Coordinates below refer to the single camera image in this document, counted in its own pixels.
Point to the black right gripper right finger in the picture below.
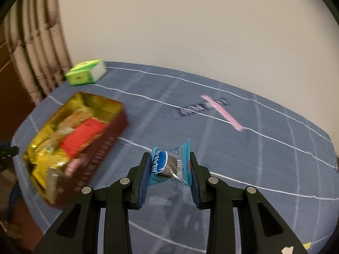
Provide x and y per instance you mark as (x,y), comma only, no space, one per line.
(262,229)

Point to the green tissue pack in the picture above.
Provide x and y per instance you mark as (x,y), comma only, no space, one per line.
(88,72)

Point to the clear fried twist snack bag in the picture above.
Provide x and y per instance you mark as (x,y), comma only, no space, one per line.
(67,125)

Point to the pink wafer stick wrapper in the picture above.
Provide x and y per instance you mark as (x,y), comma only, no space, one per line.
(223,112)

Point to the blue cookie wrapper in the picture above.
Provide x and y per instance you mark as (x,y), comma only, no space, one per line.
(171,164)

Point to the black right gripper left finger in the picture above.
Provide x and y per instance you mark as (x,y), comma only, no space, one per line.
(76,229)

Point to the yellow snack packet in tin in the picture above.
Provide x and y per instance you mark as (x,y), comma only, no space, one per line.
(43,153)

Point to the gold and red tin box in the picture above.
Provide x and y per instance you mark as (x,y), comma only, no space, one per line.
(85,164)

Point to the clear black sesame bar pack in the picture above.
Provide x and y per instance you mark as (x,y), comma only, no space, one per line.
(56,180)

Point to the red snack bar wrapper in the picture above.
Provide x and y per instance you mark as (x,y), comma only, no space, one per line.
(82,136)

